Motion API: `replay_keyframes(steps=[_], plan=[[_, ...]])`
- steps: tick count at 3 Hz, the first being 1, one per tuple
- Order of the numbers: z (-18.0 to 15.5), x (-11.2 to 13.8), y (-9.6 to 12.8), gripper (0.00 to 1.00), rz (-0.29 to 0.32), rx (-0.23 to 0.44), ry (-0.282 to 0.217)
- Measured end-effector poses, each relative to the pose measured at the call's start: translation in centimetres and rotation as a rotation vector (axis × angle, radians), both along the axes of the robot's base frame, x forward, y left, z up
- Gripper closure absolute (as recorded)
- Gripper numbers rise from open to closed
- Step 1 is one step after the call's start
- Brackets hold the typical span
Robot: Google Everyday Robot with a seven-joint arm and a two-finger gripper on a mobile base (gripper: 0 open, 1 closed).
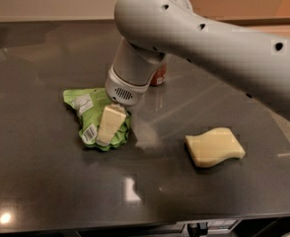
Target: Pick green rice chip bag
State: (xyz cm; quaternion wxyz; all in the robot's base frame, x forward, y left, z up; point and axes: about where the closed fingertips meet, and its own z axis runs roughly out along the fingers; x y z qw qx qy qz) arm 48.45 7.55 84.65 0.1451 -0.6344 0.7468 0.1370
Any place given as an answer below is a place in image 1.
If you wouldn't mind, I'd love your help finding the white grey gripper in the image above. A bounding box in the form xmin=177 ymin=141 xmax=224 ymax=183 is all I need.
xmin=96 ymin=38 xmax=170 ymax=146

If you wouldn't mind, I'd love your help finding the green rice chip bag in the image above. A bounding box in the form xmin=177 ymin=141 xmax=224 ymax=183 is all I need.
xmin=63 ymin=88 xmax=131 ymax=151

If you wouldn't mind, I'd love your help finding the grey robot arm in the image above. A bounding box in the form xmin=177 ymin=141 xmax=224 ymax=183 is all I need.
xmin=106 ymin=0 xmax=290 ymax=121

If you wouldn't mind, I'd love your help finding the red soda can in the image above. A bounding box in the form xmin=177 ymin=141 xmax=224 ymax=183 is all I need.
xmin=150 ymin=63 xmax=167 ymax=86

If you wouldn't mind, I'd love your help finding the yellow sponge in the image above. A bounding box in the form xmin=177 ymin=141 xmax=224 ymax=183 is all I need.
xmin=184 ymin=127 xmax=246 ymax=168

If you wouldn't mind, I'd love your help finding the dark equipment under table edge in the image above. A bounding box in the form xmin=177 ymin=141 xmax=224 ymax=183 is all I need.
xmin=76 ymin=217 xmax=290 ymax=237

